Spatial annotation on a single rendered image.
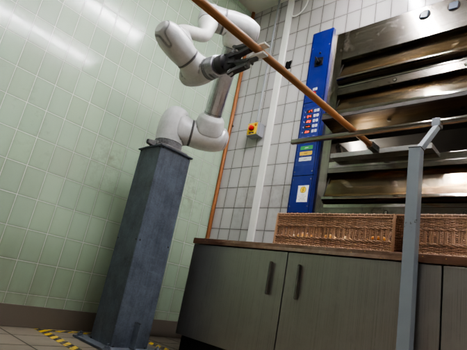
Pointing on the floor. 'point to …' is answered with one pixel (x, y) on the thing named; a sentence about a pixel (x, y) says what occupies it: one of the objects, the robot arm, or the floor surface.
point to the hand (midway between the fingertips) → (258, 51)
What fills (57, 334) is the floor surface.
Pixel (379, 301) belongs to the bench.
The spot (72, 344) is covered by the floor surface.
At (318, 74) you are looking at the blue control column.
